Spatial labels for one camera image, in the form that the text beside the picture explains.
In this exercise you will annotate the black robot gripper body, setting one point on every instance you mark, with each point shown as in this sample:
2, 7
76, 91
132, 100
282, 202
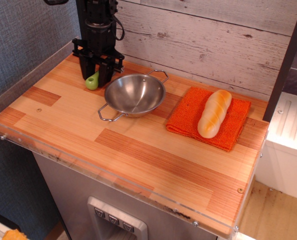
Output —
101, 42

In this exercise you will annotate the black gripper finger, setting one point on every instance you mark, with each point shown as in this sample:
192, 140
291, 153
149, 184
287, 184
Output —
87, 66
105, 70

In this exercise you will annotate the green grey toy spatula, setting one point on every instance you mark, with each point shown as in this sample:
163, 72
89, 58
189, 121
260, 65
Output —
92, 82

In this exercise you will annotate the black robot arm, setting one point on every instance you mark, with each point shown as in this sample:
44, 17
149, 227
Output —
103, 12

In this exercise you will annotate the stainless steel bowl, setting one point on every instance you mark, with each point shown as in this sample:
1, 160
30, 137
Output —
134, 95

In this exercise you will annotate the orange knitted cloth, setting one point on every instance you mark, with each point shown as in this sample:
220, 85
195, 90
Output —
184, 119

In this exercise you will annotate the clear acrylic edge guard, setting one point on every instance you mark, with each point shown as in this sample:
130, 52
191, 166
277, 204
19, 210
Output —
195, 181

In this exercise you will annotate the toy bread loaf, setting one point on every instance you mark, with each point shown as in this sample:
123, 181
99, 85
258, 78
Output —
214, 113

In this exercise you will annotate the silver toy fridge cabinet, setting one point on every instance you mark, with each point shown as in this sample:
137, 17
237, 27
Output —
71, 189

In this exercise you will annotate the silver dispenser button panel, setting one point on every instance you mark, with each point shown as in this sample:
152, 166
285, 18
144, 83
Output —
111, 223

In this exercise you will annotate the yellow black object bottom left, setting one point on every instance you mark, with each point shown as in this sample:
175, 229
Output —
14, 234

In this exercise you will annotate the white toy sink unit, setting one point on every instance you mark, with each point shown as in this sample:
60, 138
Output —
277, 166

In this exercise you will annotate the dark left shelf post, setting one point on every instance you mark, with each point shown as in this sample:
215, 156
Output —
79, 27

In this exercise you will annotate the dark shelf post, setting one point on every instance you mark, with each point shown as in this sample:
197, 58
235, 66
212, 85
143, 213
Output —
79, 27
282, 76

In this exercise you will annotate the dark right shelf post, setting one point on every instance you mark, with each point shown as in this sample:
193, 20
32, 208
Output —
282, 76

